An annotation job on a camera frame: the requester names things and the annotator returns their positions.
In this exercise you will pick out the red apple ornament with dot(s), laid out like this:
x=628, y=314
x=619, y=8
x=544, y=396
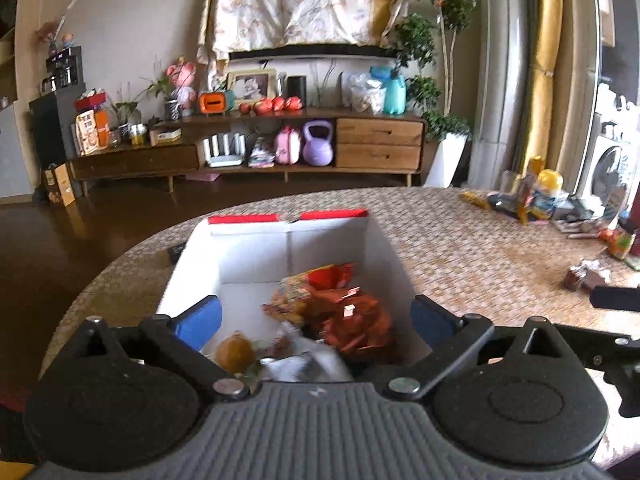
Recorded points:
x=262, y=107
x=278, y=104
x=295, y=103
x=245, y=108

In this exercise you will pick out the red and white cardboard box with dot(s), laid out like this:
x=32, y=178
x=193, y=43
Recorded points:
x=250, y=260

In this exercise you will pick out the white washing machine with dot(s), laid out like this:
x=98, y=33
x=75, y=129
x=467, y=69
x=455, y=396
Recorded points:
x=607, y=170

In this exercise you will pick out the leafy potted plant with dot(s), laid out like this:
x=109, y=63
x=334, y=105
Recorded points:
x=125, y=112

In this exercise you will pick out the flat brown snack packet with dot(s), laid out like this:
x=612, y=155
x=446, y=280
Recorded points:
x=582, y=277

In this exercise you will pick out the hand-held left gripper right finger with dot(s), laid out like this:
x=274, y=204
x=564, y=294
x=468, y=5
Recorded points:
x=432, y=320

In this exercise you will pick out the orange and red chip bag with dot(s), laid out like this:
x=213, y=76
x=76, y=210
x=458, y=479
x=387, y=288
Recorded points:
x=295, y=292

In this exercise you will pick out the clear packet with brown food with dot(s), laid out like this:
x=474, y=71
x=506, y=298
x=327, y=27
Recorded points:
x=235, y=352

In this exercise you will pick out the pink bag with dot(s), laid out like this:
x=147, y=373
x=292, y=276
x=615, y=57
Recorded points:
x=287, y=147

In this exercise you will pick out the framed photo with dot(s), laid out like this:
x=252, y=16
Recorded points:
x=251, y=87

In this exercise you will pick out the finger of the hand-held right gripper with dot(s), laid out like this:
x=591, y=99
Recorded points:
x=617, y=298
x=610, y=352

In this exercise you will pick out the black coffee machine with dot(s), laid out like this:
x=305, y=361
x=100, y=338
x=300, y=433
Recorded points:
x=62, y=72

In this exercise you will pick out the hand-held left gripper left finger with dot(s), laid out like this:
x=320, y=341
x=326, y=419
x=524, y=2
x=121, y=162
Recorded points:
x=197, y=322

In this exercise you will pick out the yellow-lidded supplement bottle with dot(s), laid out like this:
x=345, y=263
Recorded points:
x=547, y=195

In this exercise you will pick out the tall green plant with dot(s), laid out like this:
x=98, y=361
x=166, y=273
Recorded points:
x=425, y=35

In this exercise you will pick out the black side cabinet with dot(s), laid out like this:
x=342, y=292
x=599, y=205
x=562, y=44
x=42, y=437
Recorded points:
x=52, y=145

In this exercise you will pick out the short black remote control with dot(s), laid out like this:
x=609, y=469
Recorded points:
x=176, y=253

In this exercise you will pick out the grey standing air conditioner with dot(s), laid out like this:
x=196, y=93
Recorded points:
x=502, y=60

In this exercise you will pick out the white router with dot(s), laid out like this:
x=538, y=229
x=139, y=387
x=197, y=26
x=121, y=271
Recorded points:
x=224, y=152

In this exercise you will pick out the wooden tv cabinet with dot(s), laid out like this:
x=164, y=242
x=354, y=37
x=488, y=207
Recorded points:
x=377, y=142

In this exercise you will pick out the brown paper bag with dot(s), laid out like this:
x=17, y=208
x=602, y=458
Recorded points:
x=60, y=185

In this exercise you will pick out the orange and white box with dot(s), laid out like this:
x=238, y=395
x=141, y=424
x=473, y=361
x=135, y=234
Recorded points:
x=91, y=132

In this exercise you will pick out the dark round tray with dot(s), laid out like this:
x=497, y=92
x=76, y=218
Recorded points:
x=500, y=207

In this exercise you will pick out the black box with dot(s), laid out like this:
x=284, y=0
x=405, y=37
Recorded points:
x=580, y=207

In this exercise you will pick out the small yellow wrapper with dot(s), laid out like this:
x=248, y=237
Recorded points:
x=474, y=199

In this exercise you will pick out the jar with green label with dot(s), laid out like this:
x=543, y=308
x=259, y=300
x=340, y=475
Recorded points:
x=621, y=245

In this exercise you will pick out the purple kettlebell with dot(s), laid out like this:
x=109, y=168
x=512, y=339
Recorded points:
x=317, y=147

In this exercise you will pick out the stack of booklets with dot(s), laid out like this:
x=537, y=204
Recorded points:
x=261, y=156

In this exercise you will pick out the small potted plant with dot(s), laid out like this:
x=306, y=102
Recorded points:
x=172, y=109

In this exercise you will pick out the clear drinking glass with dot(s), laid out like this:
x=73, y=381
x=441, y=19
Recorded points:
x=511, y=187

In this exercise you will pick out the white planter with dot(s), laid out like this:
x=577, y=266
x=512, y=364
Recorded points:
x=447, y=160

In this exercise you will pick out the small cardboard box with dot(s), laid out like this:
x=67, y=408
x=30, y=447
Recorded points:
x=165, y=135

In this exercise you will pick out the black speaker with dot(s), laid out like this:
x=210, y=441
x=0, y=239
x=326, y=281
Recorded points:
x=296, y=89

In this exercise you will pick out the yellow curtain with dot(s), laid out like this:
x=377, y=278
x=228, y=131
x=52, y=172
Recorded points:
x=542, y=60

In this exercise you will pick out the blue bottle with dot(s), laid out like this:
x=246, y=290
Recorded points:
x=392, y=92

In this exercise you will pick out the clear plastic bag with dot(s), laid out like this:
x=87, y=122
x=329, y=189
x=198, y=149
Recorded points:
x=365, y=95

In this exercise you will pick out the yellow jar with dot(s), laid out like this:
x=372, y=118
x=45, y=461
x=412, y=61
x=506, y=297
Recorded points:
x=138, y=135

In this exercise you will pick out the orange radio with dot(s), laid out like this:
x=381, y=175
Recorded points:
x=212, y=103

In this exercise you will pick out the pink doll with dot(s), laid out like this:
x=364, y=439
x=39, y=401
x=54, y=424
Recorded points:
x=182, y=87

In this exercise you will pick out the white and red snack packet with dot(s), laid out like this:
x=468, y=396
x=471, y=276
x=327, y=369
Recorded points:
x=310, y=366

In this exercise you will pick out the tall yellow packet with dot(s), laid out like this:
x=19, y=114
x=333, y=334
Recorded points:
x=529, y=180

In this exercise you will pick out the red-brown snack packet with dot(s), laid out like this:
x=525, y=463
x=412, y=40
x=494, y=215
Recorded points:
x=360, y=325

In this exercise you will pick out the floral dust cloth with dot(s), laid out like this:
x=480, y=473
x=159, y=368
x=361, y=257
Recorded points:
x=300, y=5

